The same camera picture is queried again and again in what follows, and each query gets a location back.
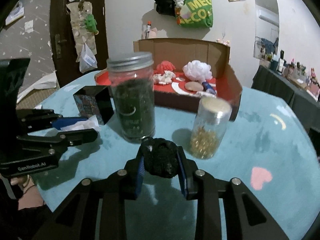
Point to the dark cloth side table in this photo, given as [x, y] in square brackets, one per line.
[303, 105]

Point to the white tissue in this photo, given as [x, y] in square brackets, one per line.
[91, 123]

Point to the white mesh pouf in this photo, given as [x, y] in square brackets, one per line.
[197, 71]

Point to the white plastic bag on door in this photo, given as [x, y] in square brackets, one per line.
[87, 60]

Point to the small jar golden capsules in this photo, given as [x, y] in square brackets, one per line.
[209, 127]

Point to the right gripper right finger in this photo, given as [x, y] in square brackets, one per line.
[245, 216]

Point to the dark wooden door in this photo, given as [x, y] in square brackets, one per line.
[68, 33]

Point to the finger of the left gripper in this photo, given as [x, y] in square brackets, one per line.
[72, 137]
[65, 122]

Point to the cardboard box red lining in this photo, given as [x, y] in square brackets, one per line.
[180, 51]

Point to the cream fabric scrunchie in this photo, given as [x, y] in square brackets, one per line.
[164, 79]

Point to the black scrunchie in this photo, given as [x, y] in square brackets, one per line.
[160, 157]

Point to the green plush on door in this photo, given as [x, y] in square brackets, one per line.
[91, 24]

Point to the wall mirror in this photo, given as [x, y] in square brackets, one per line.
[266, 28]

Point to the green tote bag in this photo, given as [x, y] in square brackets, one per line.
[194, 13]

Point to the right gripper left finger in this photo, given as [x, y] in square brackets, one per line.
[96, 209]

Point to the tall jar dark contents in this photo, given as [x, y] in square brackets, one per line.
[132, 90]

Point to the floral beauty cream tin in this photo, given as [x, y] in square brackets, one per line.
[94, 100]

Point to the red mesh pouf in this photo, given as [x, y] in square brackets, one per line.
[164, 66]

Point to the beige round powder puff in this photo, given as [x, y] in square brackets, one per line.
[193, 86]

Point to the person left hand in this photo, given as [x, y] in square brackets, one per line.
[31, 196]

